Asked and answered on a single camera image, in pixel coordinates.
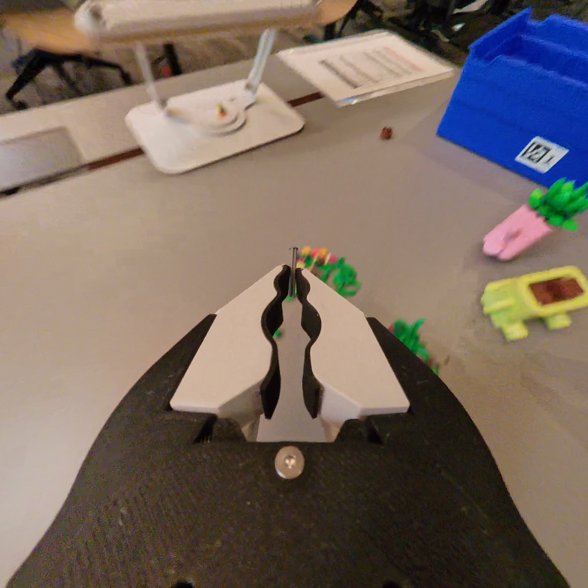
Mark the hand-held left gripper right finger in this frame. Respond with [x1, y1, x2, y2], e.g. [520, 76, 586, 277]
[296, 268, 410, 442]

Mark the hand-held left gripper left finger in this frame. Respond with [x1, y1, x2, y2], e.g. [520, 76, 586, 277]
[170, 265, 292, 440]

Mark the green toy brick vine plant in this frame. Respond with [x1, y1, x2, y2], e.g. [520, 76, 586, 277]
[390, 318, 439, 375]

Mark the pile of small toy bricks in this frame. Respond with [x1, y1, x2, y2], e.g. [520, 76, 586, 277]
[273, 247, 361, 340]

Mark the lime green toy brick pot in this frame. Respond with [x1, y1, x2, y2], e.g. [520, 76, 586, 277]
[480, 266, 588, 341]

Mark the pink toy brick plant pot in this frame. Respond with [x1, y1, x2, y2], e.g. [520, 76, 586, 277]
[482, 178, 588, 262]

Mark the white document stand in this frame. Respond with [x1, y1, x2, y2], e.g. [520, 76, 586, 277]
[73, 0, 359, 175]

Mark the laminated paper sheet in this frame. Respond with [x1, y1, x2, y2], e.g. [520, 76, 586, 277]
[277, 30, 456, 106]

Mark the blue plastic bin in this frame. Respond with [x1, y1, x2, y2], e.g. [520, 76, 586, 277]
[436, 7, 588, 189]

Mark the black office chair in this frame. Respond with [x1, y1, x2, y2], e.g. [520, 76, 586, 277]
[5, 46, 134, 111]

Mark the desk cable cover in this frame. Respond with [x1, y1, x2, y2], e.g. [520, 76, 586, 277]
[0, 126, 85, 194]

